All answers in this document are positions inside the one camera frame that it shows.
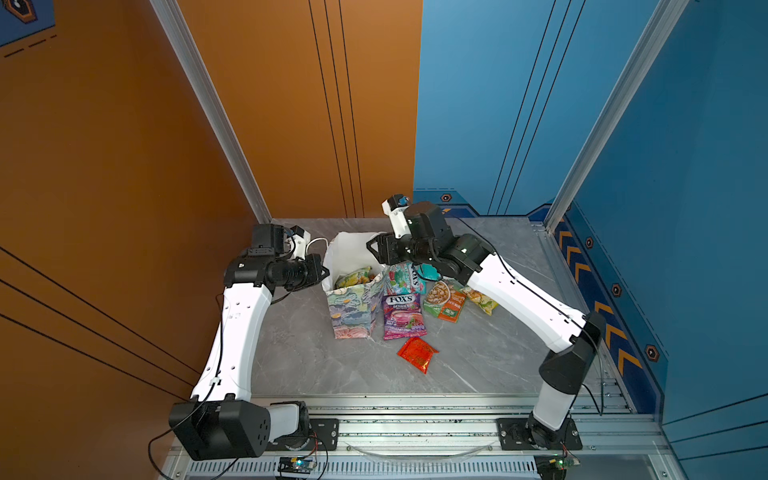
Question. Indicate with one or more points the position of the green Fox's candy bag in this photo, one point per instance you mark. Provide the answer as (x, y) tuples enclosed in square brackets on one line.
[(359, 276)]

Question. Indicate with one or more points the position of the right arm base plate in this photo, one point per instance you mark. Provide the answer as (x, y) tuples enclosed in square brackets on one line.
[(528, 434)]

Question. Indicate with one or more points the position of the teal snack packet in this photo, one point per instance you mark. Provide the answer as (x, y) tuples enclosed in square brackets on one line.
[(428, 273)]

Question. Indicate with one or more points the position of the right aluminium corner post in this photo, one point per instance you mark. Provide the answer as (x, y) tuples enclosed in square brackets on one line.
[(654, 36)]

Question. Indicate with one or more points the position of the aluminium front rail frame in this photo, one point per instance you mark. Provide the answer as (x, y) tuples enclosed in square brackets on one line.
[(441, 436)]

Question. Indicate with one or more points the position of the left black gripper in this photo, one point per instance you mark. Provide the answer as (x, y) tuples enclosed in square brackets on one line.
[(312, 264)]

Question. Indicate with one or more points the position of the green orange snack packet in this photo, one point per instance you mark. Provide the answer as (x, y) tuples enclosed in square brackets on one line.
[(444, 301)]

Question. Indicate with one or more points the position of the left aluminium corner post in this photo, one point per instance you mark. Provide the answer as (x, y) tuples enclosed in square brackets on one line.
[(179, 35)]

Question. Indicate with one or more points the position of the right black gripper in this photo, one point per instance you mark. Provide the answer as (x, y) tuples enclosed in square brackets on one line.
[(387, 246)]

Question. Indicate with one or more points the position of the red small snack packet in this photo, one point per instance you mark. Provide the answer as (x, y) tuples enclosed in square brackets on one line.
[(418, 353)]

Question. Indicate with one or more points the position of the purple Fox's candy bag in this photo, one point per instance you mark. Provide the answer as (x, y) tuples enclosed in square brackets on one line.
[(403, 316)]

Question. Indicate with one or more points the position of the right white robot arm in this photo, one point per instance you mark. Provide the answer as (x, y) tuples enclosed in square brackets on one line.
[(572, 337)]

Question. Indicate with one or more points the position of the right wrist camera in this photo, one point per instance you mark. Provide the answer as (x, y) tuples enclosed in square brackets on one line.
[(394, 208)]

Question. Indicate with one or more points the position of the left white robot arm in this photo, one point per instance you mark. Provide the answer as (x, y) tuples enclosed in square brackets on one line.
[(219, 421)]

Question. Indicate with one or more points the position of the right green circuit board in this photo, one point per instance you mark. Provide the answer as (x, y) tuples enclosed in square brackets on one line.
[(562, 463)]

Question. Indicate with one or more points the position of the left green circuit board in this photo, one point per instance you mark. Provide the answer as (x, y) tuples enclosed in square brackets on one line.
[(296, 467)]

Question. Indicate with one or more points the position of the teal Fox's candy bag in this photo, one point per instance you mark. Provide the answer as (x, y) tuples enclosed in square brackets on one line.
[(402, 279)]

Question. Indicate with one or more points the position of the aluminium corner post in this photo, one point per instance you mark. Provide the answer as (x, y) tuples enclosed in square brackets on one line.
[(654, 36), (179, 35)]

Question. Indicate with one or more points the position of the green circuit board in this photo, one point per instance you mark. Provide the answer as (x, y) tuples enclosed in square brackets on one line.
[(296, 467), (562, 463)]

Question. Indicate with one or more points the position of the floral paper gift bag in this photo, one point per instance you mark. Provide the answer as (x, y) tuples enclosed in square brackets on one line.
[(352, 310)]

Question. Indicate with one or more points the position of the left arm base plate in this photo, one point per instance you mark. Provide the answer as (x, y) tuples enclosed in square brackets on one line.
[(324, 431)]

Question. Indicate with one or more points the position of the yellow snack packet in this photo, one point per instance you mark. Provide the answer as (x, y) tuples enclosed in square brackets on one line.
[(482, 301)]

